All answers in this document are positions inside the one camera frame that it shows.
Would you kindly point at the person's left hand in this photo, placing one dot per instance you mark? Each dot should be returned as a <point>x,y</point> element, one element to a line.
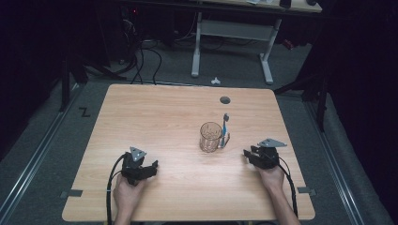
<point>126,195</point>

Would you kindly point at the metal floor rail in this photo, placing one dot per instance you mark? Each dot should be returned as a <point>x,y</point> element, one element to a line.
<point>37,146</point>
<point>334,162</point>

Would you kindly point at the clear glass mug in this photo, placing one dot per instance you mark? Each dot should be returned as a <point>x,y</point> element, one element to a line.
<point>210,137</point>

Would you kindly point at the white-legged wooden desk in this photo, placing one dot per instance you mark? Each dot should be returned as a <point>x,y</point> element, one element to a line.
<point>234,29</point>

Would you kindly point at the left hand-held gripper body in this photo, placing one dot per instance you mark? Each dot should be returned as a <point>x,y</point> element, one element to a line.
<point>131,168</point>

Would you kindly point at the grey tape strip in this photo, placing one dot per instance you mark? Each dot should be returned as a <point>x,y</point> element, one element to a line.
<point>306,190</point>
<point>72,193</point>

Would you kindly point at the black metal stand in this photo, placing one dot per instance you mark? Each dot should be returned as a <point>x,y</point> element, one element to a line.
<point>322,103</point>
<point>65,87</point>

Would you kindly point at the person's right hand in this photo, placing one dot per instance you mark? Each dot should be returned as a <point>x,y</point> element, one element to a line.
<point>271,179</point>

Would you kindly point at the blue and grey toothbrush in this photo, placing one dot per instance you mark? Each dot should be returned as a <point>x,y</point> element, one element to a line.
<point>225,128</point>

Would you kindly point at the small white floor object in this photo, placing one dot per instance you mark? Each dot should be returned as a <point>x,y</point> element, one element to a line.
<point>215,81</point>

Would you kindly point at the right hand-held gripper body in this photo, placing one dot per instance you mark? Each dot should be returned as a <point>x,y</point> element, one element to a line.
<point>269,154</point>

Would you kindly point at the small red floor object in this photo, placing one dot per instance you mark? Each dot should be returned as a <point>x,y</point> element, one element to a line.
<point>288,44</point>

